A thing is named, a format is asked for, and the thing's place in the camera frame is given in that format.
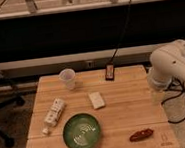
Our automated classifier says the black office chair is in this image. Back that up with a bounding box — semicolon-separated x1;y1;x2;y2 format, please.
0;59;32;148

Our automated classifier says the green ceramic bowl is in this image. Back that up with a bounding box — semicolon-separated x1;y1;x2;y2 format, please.
62;113;102;148

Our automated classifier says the white tube with cap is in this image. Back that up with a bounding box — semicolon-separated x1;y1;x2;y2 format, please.
42;98;65;135

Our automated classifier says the translucent white cup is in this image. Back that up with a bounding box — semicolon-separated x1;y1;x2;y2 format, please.
59;68;76;90

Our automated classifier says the black floor cable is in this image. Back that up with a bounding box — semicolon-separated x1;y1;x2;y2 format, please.
158;77;185;126

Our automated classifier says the white rectangular sponge block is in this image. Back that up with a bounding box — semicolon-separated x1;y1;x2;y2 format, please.
88;92;106;109

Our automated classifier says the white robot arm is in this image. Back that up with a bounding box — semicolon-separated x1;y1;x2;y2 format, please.
147;39;185;105

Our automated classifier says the black red handheld device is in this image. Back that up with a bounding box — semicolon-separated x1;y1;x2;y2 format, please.
105;63;115;81

